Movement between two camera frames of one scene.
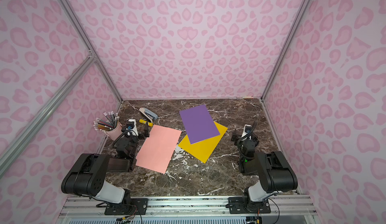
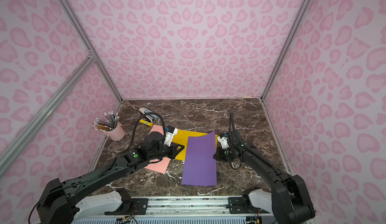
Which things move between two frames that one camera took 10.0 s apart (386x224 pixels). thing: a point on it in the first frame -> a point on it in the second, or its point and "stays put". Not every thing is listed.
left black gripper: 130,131 -> 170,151
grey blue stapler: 149,114 stays put
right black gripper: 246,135 -> 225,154
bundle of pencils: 104,125 stays put
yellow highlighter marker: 144,122 stays put
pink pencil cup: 115,133 stays put
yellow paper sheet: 203,149 -> 182,137
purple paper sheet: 198,124 -> 200,168
